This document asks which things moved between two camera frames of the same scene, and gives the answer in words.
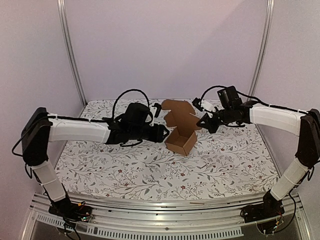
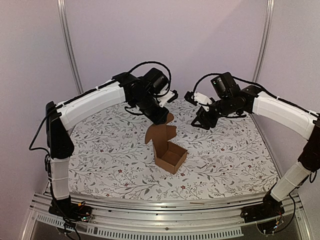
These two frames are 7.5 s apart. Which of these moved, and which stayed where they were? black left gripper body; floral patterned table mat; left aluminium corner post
Moved: black left gripper body
Stayed: floral patterned table mat; left aluminium corner post
